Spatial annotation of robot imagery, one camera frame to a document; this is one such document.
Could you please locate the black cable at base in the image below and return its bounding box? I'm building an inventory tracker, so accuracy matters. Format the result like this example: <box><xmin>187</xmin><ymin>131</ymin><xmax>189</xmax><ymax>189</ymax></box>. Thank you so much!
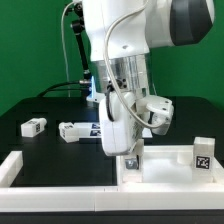
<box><xmin>36</xmin><ymin>79</ymin><xmax>93</xmax><ymax>98</ymax></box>

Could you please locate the grey cable left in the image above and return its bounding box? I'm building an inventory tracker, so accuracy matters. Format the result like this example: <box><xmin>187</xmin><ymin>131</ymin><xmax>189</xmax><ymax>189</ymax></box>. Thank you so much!
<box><xmin>60</xmin><ymin>0</ymin><xmax>83</xmax><ymax>98</ymax></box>

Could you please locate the grey cable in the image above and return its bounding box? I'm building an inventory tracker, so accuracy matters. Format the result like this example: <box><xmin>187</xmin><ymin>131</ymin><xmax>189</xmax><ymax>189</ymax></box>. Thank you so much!
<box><xmin>60</xmin><ymin>0</ymin><xmax>83</xmax><ymax>98</ymax></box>
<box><xmin>102</xmin><ymin>0</ymin><xmax>172</xmax><ymax>129</ymax></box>

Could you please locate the grey cable right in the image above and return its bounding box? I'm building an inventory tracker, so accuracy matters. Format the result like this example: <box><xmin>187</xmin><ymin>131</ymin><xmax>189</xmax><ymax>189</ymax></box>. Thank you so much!
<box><xmin>102</xmin><ymin>0</ymin><xmax>172</xmax><ymax>129</ymax></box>

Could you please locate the white square tabletop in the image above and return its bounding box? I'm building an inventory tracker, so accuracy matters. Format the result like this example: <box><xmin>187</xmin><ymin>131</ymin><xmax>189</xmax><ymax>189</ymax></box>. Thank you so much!
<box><xmin>116</xmin><ymin>145</ymin><xmax>224</xmax><ymax>185</ymax></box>

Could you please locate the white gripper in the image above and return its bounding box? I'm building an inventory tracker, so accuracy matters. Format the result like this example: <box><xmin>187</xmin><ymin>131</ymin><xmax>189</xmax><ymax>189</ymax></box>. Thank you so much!
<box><xmin>99</xmin><ymin>93</ymin><xmax>143</xmax><ymax>170</ymax></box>

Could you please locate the white U-shaped obstacle fence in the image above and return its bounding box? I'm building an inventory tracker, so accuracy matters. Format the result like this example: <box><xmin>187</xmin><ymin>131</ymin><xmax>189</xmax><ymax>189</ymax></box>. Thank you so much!
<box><xmin>0</xmin><ymin>151</ymin><xmax>224</xmax><ymax>212</ymax></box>

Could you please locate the white marker tag sheet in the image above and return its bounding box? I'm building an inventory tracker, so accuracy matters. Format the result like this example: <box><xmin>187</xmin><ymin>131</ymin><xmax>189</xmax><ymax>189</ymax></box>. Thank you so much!
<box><xmin>73</xmin><ymin>121</ymin><xmax>154</xmax><ymax>140</ymax></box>

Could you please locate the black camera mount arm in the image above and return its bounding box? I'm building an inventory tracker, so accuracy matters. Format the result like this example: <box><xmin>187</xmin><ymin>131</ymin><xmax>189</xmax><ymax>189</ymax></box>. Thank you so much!
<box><xmin>71</xmin><ymin>2</ymin><xmax>91</xmax><ymax>79</ymax></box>

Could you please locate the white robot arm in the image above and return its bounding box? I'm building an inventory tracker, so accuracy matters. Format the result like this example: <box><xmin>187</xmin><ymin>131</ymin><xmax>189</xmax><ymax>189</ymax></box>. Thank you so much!
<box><xmin>82</xmin><ymin>0</ymin><xmax>215</xmax><ymax>169</ymax></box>

